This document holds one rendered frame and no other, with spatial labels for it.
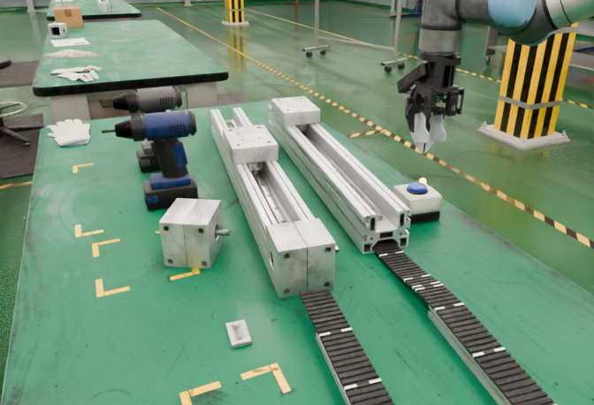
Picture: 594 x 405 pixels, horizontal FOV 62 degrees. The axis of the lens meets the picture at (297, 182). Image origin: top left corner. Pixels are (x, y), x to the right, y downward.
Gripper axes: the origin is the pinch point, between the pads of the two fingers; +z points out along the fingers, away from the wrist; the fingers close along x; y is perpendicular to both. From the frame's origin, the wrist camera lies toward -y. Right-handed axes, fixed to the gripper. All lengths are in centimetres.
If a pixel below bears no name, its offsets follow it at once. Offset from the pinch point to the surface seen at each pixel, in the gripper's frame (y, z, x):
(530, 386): 51, 13, -12
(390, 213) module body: 8.5, 10.2, -10.7
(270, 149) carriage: -20.1, 5.1, -28.5
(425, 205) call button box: 3.9, 12.3, 0.1
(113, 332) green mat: 22, 17, -64
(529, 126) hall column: -207, 80, 216
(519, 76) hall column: -221, 44, 211
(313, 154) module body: -21.4, 7.9, -17.2
